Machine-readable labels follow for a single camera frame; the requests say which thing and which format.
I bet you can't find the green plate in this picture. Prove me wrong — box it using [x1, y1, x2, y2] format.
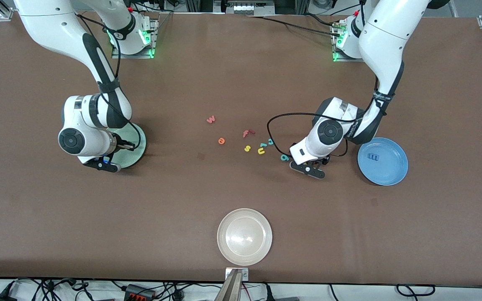
[109, 122, 147, 169]

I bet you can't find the blue plate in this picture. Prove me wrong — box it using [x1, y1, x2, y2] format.
[357, 137, 409, 186]

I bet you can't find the white plate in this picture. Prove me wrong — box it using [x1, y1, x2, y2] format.
[217, 208, 273, 266]

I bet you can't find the black orange power strip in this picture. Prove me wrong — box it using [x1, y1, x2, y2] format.
[123, 284, 156, 300]

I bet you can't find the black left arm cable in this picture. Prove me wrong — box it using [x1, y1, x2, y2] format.
[267, 112, 388, 158]

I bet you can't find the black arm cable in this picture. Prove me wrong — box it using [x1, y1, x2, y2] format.
[76, 13, 147, 152]
[267, 112, 388, 158]

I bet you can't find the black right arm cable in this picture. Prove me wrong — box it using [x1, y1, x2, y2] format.
[76, 13, 147, 152]

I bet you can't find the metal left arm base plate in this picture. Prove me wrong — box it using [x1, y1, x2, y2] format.
[332, 25, 365, 63]

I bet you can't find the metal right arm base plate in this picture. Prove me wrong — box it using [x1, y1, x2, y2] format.
[111, 18, 159, 59]

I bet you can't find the long black table cable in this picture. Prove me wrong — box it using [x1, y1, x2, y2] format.
[245, 15, 342, 36]

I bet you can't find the short black table cable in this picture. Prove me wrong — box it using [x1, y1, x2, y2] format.
[304, 13, 338, 28]

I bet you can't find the metal camera stand bracket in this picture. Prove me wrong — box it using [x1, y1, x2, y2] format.
[225, 268, 249, 281]

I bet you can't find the black floor cable bundle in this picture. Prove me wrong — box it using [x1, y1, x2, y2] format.
[9, 278, 95, 301]

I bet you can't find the aluminium frame rack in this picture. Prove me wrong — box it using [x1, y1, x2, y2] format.
[185, 0, 310, 16]

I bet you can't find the metal camera stand pole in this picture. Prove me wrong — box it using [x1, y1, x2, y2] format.
[215, 270, 244, 301]

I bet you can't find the black looped floor cable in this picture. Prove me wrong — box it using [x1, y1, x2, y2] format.
[396, 284, 436, 298]

